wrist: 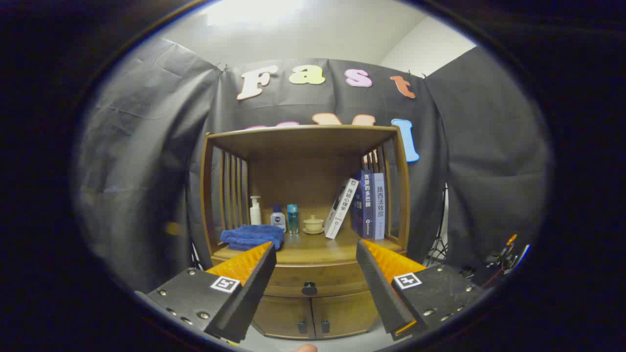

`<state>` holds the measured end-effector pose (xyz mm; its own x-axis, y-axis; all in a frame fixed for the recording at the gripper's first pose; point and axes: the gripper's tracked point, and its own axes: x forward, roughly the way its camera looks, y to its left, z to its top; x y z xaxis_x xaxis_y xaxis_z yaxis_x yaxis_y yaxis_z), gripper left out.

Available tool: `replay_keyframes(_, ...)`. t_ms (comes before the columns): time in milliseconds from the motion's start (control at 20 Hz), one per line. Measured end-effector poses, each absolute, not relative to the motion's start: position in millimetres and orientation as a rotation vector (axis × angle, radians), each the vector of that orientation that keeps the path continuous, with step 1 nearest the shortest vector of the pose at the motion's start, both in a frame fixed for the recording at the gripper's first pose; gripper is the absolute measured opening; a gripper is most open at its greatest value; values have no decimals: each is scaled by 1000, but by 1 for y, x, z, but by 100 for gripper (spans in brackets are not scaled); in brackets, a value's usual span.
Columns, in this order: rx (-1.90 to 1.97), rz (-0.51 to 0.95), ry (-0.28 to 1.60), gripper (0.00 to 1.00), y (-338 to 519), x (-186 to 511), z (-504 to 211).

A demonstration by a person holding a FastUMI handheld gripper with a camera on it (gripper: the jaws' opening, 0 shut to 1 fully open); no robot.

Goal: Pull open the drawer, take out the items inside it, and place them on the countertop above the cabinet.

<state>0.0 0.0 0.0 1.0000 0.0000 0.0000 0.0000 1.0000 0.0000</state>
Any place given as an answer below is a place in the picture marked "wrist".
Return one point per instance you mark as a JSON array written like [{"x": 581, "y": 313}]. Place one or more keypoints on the wooden drawer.
[{"x": 323, "y": 276}]

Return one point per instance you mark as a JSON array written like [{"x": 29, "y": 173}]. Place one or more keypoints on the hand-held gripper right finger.
[{"x": 379, "y": 288}]

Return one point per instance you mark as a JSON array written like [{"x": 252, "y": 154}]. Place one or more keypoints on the white bottle with blue cap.
[{"x": 278, "y": 218}]

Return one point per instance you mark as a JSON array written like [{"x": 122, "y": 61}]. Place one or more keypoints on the wooden cabinet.
[{"x": 313, "y": 142}]

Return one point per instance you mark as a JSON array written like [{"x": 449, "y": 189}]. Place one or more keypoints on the white book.
[{"x": 341, "y": 210}]

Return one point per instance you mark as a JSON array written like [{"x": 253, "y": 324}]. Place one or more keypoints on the beige lidded tea cup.
[{"x": 313, "y": 225}]

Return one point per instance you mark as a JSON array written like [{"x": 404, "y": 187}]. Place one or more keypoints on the black drawer knob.
[{"x": 309, "y": 288}]

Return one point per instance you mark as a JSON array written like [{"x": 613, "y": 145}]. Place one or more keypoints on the black equipment with orange part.
[{"x": 503, "y": 256}]

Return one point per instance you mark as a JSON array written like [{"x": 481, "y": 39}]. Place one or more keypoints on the dark blue book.
[{"x": 364, "y": 205}]

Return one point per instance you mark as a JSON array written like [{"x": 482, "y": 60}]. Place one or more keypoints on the wooden cabinet door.
[
  {"x": 347, "y": 313},
  {"x": 279, "y": 315}
]

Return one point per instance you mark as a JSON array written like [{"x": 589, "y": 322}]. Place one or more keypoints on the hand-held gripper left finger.
[{"x": 254, "y": 288}]

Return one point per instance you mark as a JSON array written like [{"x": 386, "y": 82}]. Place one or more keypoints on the wooden countertop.
[{"x": 318, "y": 247}]

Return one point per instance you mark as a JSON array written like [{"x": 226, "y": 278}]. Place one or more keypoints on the folded blue towel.
[{"x": 249, "y": 234}]

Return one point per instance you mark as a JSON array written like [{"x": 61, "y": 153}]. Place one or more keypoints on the white pump bottle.
[{"x": 255, "y": 212}]

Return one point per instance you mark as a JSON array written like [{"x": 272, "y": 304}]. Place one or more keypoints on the pale purple book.
[{"x": 379, "y": 205}]

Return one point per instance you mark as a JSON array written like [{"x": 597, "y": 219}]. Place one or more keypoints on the clear blue bottle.
[{"x": 292, "y": 217}]

